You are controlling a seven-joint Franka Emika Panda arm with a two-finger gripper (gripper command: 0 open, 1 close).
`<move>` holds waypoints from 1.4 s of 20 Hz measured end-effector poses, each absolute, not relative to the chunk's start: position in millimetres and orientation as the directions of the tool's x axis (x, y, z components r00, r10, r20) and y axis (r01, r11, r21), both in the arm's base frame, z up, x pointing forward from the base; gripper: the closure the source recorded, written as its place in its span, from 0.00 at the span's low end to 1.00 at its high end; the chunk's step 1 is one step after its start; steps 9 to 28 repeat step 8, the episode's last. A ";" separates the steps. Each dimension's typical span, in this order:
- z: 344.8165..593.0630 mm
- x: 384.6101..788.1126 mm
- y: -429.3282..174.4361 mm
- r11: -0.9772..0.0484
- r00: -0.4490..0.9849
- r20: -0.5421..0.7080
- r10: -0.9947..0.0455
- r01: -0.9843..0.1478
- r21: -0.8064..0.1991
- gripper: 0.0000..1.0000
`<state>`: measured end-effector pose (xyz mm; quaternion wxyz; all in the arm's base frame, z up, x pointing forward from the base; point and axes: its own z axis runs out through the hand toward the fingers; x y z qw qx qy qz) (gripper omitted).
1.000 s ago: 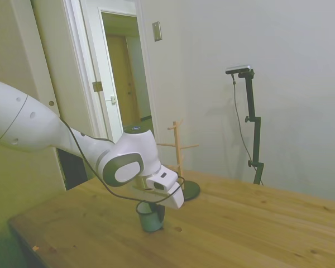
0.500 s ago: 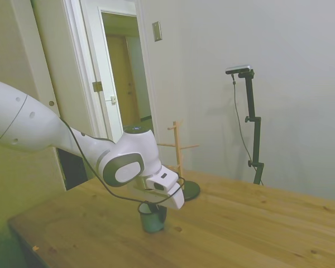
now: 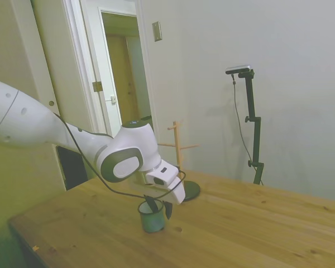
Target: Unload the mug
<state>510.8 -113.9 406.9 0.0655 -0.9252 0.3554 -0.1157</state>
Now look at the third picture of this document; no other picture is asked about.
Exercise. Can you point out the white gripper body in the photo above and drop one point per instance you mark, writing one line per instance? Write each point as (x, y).
(176, 194)

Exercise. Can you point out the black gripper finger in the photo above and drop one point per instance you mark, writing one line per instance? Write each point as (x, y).
(168, 208)
(152, 205)

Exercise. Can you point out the blue enamel mug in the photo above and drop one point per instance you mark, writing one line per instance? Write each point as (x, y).
(152, 223)

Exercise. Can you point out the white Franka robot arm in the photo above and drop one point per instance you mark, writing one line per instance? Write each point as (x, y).
(30, 123)

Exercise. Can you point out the wooden mug tree black base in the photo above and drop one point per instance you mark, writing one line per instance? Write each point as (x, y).
(192, 190)

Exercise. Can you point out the black flat panel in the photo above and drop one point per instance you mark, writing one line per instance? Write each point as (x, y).
(72, 167)

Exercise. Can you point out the white door strike plate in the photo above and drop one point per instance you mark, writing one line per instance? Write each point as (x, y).
(113, 99)

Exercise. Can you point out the brown wooden door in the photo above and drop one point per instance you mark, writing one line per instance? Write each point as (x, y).
(123, 83)

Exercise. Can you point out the brass door hinge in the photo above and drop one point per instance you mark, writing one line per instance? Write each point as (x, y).
(97, 86)

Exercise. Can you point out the white door leaf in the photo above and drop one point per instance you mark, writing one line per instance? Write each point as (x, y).
(58, 69)

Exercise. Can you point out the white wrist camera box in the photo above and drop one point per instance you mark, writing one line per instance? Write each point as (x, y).
(162, 178)

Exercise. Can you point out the black jointed camera stand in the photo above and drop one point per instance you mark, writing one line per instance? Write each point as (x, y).
(257, 139)

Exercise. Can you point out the grey camera bar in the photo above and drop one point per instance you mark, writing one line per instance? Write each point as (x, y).
(238, 69)

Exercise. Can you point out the metal wall switch plate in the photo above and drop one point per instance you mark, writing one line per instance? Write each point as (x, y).
(157, 31)

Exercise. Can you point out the white door frame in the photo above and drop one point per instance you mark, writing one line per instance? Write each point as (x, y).
(92, 42)

